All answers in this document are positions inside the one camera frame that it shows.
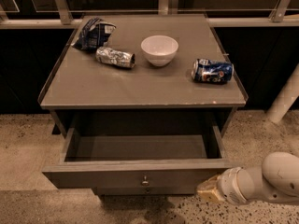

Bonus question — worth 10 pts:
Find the grey top drawer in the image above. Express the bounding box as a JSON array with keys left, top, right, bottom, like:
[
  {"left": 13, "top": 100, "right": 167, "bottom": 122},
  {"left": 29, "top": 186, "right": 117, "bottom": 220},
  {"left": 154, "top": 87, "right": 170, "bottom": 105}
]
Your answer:
[{"left": 42, "top": 126, "right": 233, "bottom": 196}]

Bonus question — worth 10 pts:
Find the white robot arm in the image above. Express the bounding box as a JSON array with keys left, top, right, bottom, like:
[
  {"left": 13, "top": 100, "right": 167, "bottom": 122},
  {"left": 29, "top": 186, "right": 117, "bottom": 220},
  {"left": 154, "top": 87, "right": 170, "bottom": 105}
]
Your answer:
[{"left": 196, "top": 152, "right": 299, "bottom": 205}]

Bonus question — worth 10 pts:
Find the grey drawer cabinet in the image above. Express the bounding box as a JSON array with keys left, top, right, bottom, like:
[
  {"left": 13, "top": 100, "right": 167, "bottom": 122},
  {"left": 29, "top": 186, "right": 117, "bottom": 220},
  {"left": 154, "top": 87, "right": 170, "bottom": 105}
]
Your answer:
[{"left": 37, "top": 13, "right": 249, "bottom": 196}]

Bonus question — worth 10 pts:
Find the blue pepsi can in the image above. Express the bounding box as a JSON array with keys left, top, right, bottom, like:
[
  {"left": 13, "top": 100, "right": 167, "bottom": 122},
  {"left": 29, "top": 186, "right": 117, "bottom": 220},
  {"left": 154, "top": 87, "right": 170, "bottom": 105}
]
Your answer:
[{"left": 192, "top": 59, "right": 235, "bottom": 83}]

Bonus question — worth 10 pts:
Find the white bowl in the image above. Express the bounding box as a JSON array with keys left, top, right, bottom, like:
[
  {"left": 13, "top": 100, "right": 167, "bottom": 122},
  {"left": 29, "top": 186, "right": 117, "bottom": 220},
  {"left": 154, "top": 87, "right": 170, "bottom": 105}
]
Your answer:
[{"left": 141, "top": 35, "right": 178, "bottom": 67}]

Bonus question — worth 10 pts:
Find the crushed silver can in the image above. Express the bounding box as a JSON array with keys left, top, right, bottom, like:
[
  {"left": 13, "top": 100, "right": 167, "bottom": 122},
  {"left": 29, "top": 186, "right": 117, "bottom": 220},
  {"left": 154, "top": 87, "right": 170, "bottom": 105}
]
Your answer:
[{"left": 95, "top": 47, "right": 135, "bottom": 69}]

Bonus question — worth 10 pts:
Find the blue chip bag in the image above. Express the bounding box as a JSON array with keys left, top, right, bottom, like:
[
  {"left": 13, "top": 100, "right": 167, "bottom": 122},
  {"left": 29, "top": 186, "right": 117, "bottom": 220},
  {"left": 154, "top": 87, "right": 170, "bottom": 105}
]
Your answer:
[{"left": 72, "top": 17, "right": 116, "bottom": 50}]

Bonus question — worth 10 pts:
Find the white diagonal post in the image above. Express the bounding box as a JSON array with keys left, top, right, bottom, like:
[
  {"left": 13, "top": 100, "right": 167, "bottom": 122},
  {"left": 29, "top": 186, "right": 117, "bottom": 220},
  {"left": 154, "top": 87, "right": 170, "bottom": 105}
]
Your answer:
[{"left": 267, "top": 64, "right": 299, "bottom": 123}]

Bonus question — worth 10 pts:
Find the metal railing frame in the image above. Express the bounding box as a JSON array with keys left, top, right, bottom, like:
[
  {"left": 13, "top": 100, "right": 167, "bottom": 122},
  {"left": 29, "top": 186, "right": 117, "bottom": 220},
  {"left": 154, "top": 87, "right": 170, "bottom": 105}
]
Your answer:
[{"left": 1, "top": 0, "right": 299, "bottom": 29}]

